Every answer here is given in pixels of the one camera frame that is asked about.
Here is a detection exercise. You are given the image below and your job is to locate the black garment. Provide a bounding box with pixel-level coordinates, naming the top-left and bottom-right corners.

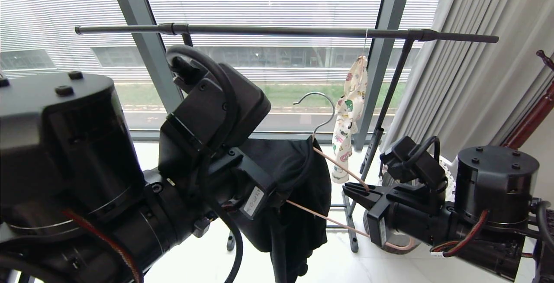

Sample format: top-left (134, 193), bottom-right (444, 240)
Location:
top-left (236, 138), bottom-right (333, 283)

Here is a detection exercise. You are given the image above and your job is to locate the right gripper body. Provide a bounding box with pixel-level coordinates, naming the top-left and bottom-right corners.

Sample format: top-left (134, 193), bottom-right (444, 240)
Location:
top-left (364, 186), bottom-right (458, 248)

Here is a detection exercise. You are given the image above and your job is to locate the black cable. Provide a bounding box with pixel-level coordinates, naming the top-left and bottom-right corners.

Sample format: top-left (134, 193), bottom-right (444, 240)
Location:
top-left (402, 135), bottom-right (441, 172)
top-left (166, 44), bottom-right (244, 283)

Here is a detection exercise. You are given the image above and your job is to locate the beige curtain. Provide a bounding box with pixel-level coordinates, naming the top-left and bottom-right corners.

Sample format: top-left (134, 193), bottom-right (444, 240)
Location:
top-left (381, 0), bottom-right (554, 154)

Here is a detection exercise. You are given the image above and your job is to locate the cream printed garment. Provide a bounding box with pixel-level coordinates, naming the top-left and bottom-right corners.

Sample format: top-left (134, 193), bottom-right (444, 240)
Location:
top-left (332, 55), bottom-right (369, 184)

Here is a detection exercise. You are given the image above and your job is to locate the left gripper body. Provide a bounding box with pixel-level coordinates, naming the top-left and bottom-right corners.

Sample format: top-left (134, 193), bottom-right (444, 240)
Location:
top-left (193, 147), bottom-right (278, 232)

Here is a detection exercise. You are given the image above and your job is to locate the black clothes rack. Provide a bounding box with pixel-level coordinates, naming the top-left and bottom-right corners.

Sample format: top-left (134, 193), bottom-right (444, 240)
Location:
top-left (75, 23), bottom-right (499, 254)

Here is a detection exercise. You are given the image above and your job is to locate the white laundry basket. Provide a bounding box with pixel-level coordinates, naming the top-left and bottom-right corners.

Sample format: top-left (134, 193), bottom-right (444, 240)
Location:
top-left (379, 155), bottom-right (457, 256)

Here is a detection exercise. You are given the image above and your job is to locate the dark brown wooden coat stand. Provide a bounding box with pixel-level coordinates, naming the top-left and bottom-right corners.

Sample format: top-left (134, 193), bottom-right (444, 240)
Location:
top-left (502, 49), bottom-right (554, 150)

